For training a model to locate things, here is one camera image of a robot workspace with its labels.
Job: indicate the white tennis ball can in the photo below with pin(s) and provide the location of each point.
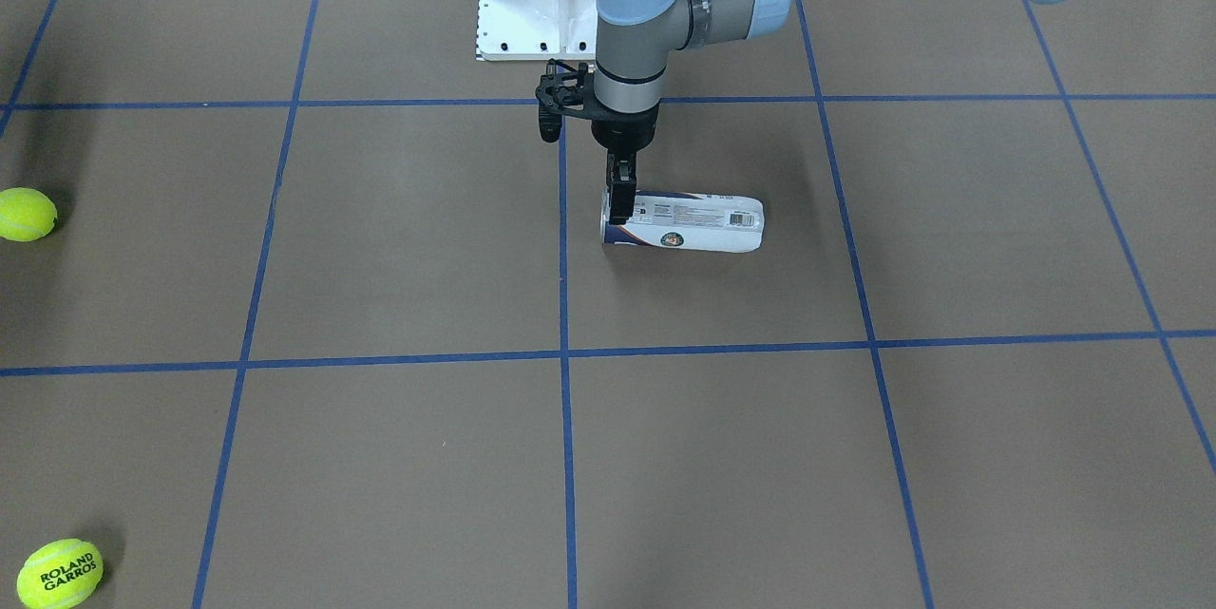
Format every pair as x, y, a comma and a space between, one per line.
712, 223

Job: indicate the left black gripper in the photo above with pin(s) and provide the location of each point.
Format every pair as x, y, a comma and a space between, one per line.
624, 131

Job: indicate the Roland Garros yellow tennis ball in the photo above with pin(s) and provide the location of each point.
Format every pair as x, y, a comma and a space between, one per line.
61, 574

